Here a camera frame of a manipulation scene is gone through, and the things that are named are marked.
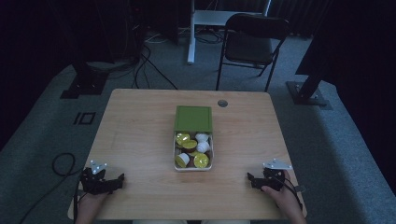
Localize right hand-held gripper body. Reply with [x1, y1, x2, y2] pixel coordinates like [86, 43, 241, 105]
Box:
[257, 158, 294, 192]

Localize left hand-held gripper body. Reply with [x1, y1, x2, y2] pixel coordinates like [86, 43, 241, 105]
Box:
[79, 160, 120, 196]

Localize person's left hand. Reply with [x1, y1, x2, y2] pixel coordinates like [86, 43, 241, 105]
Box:
[79, 189, 114, 207]

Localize person's right hand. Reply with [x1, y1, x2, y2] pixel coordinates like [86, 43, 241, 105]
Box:
[261, 169, 299, 211]

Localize white storage box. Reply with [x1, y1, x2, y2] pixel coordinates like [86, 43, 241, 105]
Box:
[172, 131, 215, 172]

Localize pile of coffee capsules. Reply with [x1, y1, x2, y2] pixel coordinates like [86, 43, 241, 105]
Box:
[175, 132, 212, 170]

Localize green box lid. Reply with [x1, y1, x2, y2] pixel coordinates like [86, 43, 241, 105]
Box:
[173, 105, 214, 133]

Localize black stand with base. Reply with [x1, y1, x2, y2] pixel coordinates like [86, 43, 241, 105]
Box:
[59, 59, 110, 100]
[285, 69, 330, 107]

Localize black folding chair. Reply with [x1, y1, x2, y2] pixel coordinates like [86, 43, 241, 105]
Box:
[215, 12, 290, 93]

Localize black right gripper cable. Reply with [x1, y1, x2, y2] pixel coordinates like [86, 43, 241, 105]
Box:
[279, 177, 306, 211]

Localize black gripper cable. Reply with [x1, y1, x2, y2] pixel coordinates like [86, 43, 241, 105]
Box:
[279, 177, 306, 211]
[18, 152, 84, 224]

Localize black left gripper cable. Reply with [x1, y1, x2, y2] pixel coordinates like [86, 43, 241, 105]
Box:
[18, 152, 84, 224]

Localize black floor cables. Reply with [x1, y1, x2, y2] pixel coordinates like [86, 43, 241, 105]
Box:
[106, 27, 225, 91]

